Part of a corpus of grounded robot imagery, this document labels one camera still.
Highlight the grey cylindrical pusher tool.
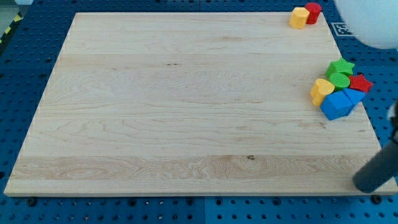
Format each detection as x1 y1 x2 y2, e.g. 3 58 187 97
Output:
353 139 397 193

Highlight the black and white fiducial marker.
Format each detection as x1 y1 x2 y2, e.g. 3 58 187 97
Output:
331 22 353 37

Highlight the large wooden board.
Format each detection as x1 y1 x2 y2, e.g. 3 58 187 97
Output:
4 12 380 197

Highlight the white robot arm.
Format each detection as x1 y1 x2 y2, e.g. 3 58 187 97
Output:
335 0 397 49

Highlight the green star block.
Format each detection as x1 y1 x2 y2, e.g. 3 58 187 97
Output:
325 58 355 78

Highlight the green cylinder block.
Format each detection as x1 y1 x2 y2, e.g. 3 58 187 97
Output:
329 73 351 92

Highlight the yellow hexagon block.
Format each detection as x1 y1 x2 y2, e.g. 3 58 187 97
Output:
289 7 310 29

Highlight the blue cube block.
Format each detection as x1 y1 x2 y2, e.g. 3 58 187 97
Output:
320 91 354 121

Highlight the blue triangle block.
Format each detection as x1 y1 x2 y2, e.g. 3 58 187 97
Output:
343 88 366 116

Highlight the red star block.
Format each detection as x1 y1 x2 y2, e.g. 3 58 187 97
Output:
349 73 373 93

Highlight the yellow black hazard tape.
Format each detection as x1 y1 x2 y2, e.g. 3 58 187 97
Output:
1 11 24 45

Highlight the red cylinder block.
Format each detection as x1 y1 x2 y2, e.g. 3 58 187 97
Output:
305 2 322 25

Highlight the yellow heart block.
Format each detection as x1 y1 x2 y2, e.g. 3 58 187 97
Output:
310 78 335 106

